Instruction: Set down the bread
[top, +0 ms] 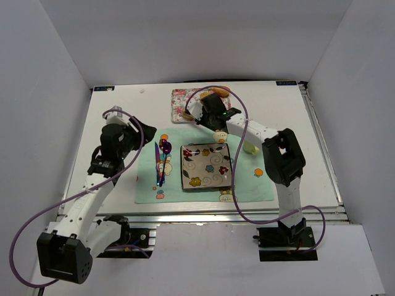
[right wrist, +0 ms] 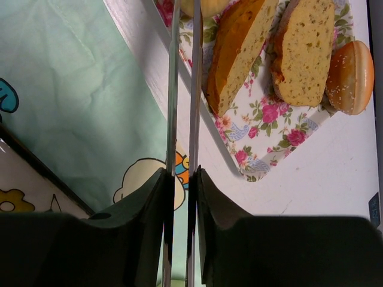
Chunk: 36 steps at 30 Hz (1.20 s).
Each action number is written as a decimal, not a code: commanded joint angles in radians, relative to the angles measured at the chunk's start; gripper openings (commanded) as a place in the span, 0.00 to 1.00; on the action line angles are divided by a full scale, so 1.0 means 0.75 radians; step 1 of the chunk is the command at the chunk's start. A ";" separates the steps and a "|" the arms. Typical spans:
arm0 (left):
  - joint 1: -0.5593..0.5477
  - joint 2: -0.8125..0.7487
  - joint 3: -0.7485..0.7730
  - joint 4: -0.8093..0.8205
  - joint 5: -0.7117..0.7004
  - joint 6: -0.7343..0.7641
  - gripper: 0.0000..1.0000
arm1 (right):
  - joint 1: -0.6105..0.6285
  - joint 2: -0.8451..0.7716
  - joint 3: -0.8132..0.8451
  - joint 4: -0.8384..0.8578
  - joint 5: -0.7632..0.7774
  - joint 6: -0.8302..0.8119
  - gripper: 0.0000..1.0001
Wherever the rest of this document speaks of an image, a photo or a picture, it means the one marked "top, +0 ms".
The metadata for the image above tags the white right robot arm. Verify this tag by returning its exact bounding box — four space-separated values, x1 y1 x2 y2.
186 94 306 244

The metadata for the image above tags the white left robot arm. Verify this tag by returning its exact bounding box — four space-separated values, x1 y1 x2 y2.
36 115 157 284

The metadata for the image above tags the large bread slice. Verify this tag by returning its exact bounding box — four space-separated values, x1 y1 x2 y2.
199 92 212 101

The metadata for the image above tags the small round bread roll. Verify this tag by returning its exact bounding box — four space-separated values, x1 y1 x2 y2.
182 109 194 120

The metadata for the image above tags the iridescent purple knife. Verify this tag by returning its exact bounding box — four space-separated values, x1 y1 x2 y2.
154 142 164 187

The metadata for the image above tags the iridescent purple spoon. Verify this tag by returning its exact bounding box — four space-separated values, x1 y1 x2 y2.
159 139 172 187

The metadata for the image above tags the glazed round bun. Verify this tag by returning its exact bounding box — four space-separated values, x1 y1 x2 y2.
212 87 230 97

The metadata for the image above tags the floral rectangular tray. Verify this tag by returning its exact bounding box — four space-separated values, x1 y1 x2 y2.
170 88 214 123

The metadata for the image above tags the pale yellow mug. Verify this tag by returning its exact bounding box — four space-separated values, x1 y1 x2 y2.
243 141 260 155

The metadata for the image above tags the square floral plate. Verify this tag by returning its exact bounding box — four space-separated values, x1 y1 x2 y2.
180 142 232 191

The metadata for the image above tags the left corner marker sticker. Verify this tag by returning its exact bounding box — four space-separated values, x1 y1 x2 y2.
93 86 115 92

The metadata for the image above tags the corner marker sticker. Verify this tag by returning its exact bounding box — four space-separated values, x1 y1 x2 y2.
93 86 115 92
275 80 297 86

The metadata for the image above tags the right corner marker sticker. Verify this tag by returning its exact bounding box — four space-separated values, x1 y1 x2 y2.
275 80 297 86

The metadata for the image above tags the mint green placemat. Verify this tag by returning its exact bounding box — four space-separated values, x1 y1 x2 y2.
135 128 275 204

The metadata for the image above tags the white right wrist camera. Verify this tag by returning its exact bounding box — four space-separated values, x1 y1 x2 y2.
185 101 204 124

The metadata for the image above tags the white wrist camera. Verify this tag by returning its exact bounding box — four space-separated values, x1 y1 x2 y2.
185 101 204 124
102 105 138 131

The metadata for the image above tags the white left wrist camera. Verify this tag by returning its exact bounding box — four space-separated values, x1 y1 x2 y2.
102 105 138 131

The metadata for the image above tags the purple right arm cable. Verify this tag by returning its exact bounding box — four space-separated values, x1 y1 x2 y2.
184 86 326 254

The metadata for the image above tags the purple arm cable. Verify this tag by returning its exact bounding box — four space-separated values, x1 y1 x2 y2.
9 107 149 288
184 86 326 254

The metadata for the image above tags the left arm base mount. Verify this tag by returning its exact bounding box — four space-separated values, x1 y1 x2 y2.
95 215 156 259

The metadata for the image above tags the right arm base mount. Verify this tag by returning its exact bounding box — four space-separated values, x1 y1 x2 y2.
253 218 318 262

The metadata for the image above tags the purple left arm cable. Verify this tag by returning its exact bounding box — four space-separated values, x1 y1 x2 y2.
9 107 149 288

